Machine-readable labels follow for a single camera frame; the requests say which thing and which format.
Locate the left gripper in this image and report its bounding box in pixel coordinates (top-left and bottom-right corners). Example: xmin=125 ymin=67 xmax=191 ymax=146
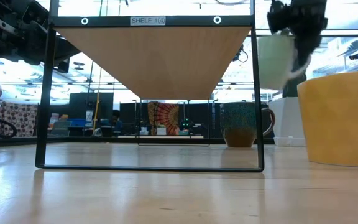
xmin=0 ymin=0 xmax=81 ymax=65

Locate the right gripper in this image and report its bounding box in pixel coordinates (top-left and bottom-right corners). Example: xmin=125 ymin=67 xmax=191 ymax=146
xmin=265 ymin=0 xmax=329 ymax=74

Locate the green mug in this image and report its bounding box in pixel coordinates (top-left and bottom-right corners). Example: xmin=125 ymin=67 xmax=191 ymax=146
xmin=256 ymin=33 xmax=313 ymax=91

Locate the orange mug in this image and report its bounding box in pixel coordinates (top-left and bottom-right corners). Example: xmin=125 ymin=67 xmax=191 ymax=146
xmin=296 ymin=70 xmax=358 ymax=168

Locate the teal and brown patterned mug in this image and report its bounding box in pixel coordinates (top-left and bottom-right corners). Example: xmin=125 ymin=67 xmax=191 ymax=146
xmin=219 ymin=101 xmax=276 ymax=149

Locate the black screen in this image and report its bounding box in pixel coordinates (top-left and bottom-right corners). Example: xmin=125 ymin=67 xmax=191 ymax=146
xmin=68 ymin=91 xmax=114 ymax=128

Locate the yellow pole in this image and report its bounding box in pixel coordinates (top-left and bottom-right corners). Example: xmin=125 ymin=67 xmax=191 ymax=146
xmin=93 ymin=67 xmax=103 ymax=133

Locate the black hanging device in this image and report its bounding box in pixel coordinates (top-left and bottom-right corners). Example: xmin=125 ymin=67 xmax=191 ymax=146
xmin=232 ymin=43 xmax=249 ymax=63

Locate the white hexagonal planter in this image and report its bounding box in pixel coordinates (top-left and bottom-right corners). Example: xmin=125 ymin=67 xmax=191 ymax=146
xmin=268 ymin=96 xmax=307 ymax=139

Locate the patterned curtain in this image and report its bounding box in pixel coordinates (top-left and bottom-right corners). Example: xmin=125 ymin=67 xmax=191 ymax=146
xmin=0 ymin=101 xmax=39 ymax=138

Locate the person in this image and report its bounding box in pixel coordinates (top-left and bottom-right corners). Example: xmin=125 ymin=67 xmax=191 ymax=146
xmin=111 ymin=108 xmax=124 ymax=133

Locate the white planter saucer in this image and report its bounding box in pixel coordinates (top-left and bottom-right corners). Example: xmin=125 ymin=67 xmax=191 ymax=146
xmin=273 ymin=136 xmax=307 ymax=147

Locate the orange mandala tapestry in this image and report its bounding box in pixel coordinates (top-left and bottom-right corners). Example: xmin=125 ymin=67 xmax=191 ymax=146
xmin=147 ymin=101 xmax=180 ymax=137

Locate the wooden shelf black frame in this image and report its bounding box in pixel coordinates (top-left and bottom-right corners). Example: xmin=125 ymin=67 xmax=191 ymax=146
xmin=34 ymin=0 xmax=265 ymax=174

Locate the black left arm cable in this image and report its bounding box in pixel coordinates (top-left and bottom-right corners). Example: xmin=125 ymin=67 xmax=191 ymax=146
xmin=0 ymin=118 xmax=18 ymax=139

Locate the black metal table frame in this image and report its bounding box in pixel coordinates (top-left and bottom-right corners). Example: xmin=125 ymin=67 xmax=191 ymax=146
xmin=0 ymin=135 xmax=276 ymax=147

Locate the black partition wall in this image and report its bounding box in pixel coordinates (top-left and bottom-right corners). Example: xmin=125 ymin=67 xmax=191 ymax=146
xmin=119 ymin=101 xmax=276 ymax=140

